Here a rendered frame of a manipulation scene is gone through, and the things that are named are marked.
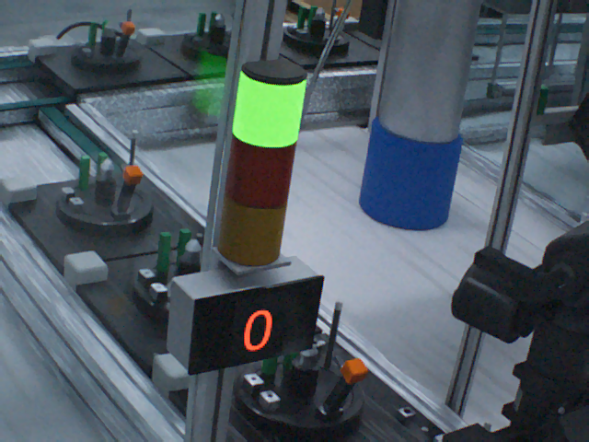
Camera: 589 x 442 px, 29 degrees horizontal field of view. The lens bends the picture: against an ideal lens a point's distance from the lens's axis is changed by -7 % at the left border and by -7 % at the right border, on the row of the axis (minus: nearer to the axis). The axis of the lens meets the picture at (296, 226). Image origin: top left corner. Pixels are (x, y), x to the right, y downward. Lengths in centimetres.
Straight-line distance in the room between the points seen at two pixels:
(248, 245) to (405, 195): 105
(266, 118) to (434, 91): 104
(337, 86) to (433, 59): 51
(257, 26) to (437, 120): 106
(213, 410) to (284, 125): 29
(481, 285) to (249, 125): 23
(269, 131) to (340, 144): 140
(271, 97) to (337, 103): 150
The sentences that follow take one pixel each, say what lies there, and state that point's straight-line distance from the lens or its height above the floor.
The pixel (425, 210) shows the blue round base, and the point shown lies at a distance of 200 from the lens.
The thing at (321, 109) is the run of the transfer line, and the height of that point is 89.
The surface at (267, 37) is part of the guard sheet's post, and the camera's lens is 93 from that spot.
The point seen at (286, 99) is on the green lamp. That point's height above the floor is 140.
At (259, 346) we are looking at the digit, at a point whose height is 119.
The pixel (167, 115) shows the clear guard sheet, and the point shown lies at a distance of 92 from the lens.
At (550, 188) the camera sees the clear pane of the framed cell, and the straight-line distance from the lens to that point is 218.
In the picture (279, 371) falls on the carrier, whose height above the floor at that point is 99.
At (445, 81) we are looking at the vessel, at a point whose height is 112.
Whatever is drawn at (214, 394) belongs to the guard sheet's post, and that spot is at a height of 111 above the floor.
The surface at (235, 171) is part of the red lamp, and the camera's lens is 93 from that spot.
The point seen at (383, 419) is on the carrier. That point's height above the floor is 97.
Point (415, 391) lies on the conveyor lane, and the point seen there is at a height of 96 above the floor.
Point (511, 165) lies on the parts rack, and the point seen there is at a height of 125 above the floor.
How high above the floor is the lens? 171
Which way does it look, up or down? 26 degrees down
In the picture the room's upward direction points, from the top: 9 degrees clockwise
